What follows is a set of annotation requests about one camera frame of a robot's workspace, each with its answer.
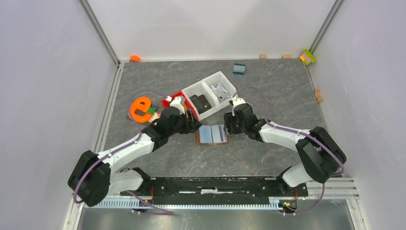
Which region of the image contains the brown leather card holder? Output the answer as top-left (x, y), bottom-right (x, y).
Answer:
top-left (196, 125), bottom-right (230, 145)

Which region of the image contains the red plastic bin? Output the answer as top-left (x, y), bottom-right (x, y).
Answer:
top-left (160, 91), bottom-right (200, 121)

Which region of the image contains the white divided plastic bin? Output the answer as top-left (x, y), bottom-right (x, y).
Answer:
top-left (181, 71), bottom-right (237, 121)

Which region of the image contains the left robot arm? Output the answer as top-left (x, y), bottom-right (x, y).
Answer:
top-left (68, 106), bottom-right (202, 207)

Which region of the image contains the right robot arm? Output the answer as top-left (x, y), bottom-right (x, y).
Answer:
top-left (224, 103), bottom-right (347, 196)

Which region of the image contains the black wallet in bin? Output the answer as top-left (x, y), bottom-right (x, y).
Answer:
top-left (190, 94), bottom-right (212, 114)

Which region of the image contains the pink wooden puzzle tile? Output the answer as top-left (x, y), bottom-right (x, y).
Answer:
top-left (149, 112), bottom-right (160, 123)

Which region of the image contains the green toy brick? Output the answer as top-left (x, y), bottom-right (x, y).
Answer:
top-left (147, 107), bottom-right (156, 115)

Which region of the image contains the orange letter e toy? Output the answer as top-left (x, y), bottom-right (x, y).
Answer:
top-left (128, 97), bottom-right (152, 124)

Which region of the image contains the blue toy brick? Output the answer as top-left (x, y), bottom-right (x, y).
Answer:
top-left (233, 63), bottom-right (246, 75)

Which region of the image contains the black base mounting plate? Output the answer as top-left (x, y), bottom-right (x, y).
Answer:
top-left (134, 176), bottom-right (308, 205)

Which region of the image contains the orange tape roll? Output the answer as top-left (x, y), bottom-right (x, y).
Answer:
top-left (129, 55), bottom-right (141, 63)

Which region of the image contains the wooden arch block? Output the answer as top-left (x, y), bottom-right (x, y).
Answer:
top-left (314, 89), bottom-right (323, 103)

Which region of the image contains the multicolour toy brick stack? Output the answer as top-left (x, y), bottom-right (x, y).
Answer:
top-left (299, 49), bottom-right (316, 66)

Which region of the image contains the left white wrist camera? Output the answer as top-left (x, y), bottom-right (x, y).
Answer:
top-left (165, 96), bottom-right (185, 114)

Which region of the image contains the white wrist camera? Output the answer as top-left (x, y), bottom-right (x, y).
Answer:
top-left (165, 96), bottom-right (185, 114)
top-left (229, 97), bottom-right (246, 114)

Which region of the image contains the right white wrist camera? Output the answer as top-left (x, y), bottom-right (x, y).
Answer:
top-left (229, 97), bottom-right (246, 114)

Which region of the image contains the aluminium frame rail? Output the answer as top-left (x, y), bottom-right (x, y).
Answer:
top-left (62, 177), bottom-right (361, 230)

